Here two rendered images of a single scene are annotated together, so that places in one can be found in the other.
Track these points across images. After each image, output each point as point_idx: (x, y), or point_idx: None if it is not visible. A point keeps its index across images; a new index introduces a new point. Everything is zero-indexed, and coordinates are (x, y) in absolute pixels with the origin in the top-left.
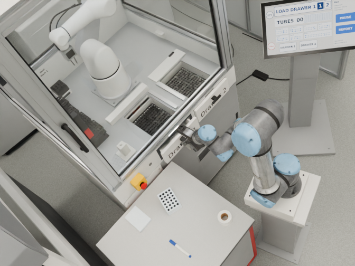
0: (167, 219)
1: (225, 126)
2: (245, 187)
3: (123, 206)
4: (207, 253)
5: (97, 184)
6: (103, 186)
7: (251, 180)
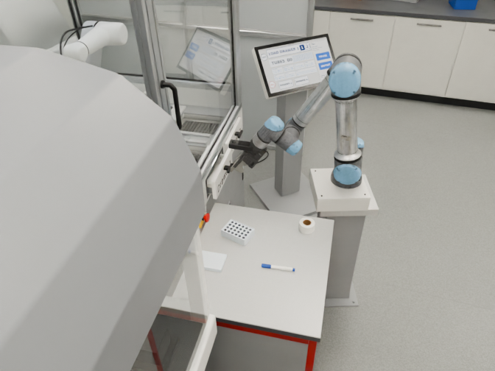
0: (244, 249)
1: (237, 185)
2: None
3: None
4: (309, 260)
5: None
6: None
7: (314, 185)
